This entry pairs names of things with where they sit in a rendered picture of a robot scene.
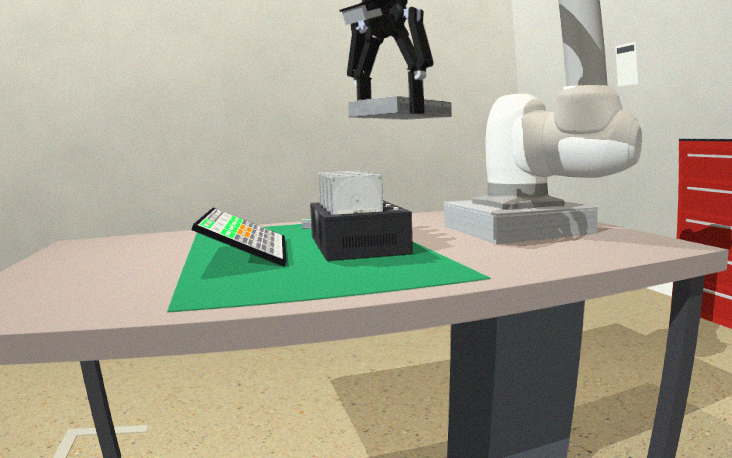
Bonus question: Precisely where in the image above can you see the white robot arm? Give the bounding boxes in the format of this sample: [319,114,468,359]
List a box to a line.
[472,0,642,210]

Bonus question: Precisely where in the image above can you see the green mat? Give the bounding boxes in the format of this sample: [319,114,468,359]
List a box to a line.
[167,224,491,312]

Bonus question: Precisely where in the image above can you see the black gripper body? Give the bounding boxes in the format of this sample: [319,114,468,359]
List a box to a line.
[364,0,408,39]

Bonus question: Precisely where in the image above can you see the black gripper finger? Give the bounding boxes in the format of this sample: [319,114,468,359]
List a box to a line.
[381,7,434,114]
[347,17,384,101]

